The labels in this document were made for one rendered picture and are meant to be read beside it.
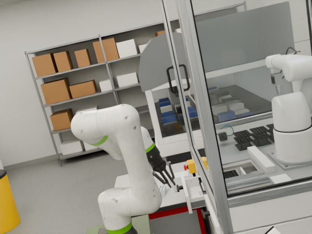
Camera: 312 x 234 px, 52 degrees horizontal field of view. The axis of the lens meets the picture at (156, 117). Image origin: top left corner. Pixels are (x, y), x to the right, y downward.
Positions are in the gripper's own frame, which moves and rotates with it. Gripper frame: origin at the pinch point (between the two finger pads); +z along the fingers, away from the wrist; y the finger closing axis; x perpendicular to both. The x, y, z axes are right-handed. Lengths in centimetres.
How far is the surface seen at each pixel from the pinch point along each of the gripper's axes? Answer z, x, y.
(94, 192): 50, -222, 133
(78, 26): -159, -411, 57
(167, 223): 24.2, -11.2, 18.3
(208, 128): -36, 54, -33
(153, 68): -55, -80, -23
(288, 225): 14, 55, -39
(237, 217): 0, 55, -24
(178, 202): 15.7, -10.4, 4.7
